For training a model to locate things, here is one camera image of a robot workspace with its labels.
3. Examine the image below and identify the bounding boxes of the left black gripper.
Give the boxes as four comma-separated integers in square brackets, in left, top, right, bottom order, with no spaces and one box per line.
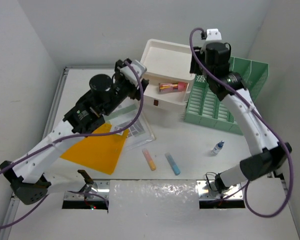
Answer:
[105,63,150,115]

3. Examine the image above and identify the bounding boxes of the pink-capped small bottle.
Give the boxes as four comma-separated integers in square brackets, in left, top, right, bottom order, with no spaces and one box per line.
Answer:
[158,82,188,94]

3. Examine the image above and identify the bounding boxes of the white three-drawer storage box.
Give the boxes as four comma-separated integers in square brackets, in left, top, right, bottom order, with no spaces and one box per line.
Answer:
[140,39,195,115]

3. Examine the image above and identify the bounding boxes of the orange pink highlighter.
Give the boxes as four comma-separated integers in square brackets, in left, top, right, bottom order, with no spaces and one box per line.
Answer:
[142,148,156,171]

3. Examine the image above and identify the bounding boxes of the blue highlighter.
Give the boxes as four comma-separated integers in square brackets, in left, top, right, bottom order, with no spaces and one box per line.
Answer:
[165,152,181,176]

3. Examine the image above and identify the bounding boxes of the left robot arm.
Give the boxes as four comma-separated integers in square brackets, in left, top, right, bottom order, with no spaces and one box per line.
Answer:
[0,58,149,205]

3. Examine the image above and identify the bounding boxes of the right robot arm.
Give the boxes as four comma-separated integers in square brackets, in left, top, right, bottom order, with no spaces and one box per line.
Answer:
[190,42,292,193]

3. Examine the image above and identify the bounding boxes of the green plastic file organizer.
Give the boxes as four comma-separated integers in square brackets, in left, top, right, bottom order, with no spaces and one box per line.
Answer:
[184,57,269,135]

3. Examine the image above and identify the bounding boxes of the clear sleeve with documents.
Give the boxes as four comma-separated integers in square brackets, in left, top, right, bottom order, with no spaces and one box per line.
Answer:
[104,98,156,152]

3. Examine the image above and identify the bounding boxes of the blue-capped small dropper bottle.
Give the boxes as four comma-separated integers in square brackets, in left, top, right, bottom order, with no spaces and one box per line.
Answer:
[211,140,225,155]

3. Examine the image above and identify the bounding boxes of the orange plastic folder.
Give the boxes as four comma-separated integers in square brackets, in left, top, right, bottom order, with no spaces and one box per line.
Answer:
[60,129,130,175]

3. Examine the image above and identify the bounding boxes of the white foam front panel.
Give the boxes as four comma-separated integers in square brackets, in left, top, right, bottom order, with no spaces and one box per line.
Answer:
[9,180,299,240]

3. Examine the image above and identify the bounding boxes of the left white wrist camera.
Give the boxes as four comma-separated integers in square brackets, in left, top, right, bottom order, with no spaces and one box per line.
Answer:
[120,60,147,87]

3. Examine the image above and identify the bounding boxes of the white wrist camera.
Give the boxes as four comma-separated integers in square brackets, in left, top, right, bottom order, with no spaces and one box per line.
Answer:
[120,60,147,87]
[201,28,222,42]

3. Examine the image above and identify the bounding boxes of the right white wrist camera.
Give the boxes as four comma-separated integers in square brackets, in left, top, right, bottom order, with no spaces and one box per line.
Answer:
[201,28,222,42]

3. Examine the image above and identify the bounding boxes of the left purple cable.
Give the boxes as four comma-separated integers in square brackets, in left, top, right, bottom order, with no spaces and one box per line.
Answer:
[0,61,145,231]

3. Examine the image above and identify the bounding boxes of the purple cable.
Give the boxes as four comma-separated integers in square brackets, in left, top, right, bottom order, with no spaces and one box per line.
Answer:
[0,61,145,231]
[188,28,295,218]

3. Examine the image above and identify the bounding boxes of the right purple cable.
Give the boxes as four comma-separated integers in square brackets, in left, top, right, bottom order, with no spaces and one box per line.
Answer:
[188,28,295,218]

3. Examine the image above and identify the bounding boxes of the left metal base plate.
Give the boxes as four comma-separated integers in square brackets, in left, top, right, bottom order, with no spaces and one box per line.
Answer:
[63,179,111,201]

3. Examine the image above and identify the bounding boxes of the metal base plate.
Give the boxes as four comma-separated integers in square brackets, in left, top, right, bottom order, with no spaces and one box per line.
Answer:
[196,180,243,201]
[63,179,111,201]

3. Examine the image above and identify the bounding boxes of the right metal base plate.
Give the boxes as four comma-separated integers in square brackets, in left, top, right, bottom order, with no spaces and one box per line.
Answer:
[196,180,243,201]

